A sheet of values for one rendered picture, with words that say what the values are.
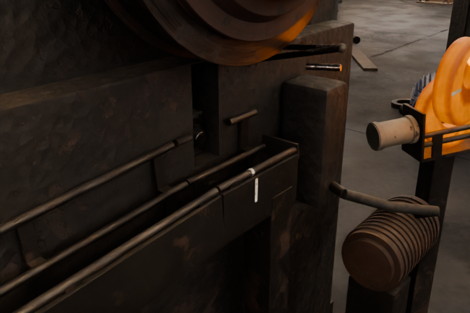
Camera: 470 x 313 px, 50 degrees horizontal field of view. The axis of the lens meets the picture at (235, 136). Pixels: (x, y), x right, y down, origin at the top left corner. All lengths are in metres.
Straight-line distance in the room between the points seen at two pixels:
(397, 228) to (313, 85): 0.32
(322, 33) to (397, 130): 0.25
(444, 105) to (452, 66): 0.07
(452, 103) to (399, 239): 0.27
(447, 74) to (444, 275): 1.06
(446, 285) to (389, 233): 0.84
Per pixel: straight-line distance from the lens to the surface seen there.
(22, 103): 0.61
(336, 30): 1.09
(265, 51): 0.73
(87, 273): 0.61
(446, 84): 0.93
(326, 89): 0.90
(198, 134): 0.82
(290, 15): 0.74
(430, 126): 1.11
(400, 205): 1.03
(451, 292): 1.80
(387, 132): 1.05
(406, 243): 1.02
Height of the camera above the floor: 1.04
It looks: 22 degrees down
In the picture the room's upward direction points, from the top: straight up
